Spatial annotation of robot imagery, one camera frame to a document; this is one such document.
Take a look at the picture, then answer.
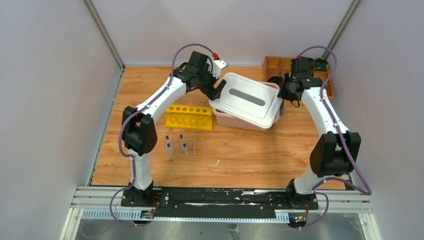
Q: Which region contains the yellow test tube rack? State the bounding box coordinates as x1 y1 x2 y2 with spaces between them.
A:
165 104 214 131

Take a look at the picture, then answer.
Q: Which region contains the white plastic box lid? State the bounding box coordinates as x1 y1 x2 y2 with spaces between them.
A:
209 72 283 130

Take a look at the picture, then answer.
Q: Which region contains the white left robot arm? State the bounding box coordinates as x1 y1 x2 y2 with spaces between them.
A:
118 51 229 207

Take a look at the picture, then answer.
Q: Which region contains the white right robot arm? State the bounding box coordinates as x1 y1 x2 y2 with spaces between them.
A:
278 56 362 209

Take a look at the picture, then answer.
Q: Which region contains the black round object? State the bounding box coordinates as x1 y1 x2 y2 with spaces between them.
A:
267 76 284 89

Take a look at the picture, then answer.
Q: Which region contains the wooden compartment organizer tray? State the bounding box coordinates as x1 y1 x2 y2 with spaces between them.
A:
262 56 335 101

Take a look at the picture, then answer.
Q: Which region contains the grey right bin clip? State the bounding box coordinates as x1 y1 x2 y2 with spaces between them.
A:
279 100 285 116

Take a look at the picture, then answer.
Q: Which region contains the clear well plate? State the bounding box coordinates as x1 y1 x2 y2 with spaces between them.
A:
165 138 196 158

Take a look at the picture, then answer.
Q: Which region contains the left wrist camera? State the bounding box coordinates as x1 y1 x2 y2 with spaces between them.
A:
211 52 229 79

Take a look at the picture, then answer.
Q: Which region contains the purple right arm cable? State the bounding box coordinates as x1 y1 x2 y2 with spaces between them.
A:
296 45 373 229

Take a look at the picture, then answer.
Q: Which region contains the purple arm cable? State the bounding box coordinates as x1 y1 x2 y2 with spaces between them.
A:
109 43 220 228
296 45 373 229

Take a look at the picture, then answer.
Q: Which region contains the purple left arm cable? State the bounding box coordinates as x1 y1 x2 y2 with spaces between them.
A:
109 43 220 228

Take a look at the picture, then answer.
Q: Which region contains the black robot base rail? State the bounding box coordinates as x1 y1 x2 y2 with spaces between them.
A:
120 187 318 228

